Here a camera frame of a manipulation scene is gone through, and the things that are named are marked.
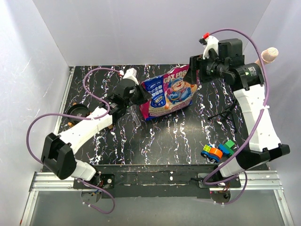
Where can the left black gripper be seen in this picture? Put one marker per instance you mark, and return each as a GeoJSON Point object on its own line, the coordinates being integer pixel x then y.
{"type": "Point", "coordinates": [145, 96]}

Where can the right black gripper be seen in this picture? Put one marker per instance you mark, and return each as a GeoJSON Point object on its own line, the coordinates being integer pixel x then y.
{"type": "Point", "coordinates": [194, 61]}

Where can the clear plastic scoop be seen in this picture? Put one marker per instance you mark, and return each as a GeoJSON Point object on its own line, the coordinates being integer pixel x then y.
{"type": "Point", "coordinates": [132, 111]}

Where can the pink cat food bag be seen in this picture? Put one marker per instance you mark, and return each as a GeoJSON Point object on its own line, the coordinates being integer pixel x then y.
{"type": "Point", "coordinates": [169, 93]}

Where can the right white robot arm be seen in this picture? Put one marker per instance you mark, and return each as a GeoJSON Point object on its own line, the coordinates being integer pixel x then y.
{"type": "Point", "coordinates": [225, 60]}

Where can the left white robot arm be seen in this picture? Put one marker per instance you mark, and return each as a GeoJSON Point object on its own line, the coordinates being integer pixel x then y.
{"type": "Point", "coordinates": [59, 151]}

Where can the left black pet bowl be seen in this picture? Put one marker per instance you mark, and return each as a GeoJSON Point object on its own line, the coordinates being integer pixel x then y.
{"type": "Point", "coordinates": [79, 110]}

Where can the black microphone tripod stand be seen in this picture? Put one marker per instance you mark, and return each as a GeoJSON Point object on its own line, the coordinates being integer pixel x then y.
{"type": "Point", "coordinates": [227, 114]}

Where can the pink microphone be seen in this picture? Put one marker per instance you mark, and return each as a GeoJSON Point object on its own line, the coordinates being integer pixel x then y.
{"type": "Point", "coordinates": [267, 56]}

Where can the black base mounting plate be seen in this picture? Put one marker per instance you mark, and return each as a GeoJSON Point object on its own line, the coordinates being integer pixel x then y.
{"type": "Point", "coordinates": [155, 180]}

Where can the colourful toy block car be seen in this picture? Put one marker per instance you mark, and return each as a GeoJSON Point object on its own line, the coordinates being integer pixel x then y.
{"type": "Point", "coordinates": [215, 154]}

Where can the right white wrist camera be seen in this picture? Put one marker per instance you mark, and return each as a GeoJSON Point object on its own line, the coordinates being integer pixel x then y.
{"type": "Point", "coordinates": [209, 42]}

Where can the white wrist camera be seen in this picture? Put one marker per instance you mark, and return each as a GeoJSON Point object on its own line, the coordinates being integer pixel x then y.
{"type": "Point", "coordinates": [209, 42]}
{"type": "Point", "coordinates": [129, 74]}

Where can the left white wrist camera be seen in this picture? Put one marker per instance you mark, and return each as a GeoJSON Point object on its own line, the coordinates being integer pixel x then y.
{"type": "Point", "coordinates": [129, 74]}

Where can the aluminium rail frame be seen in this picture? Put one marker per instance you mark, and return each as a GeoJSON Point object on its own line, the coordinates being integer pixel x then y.
{"type": "Point", "coordinates": [49, 180]}

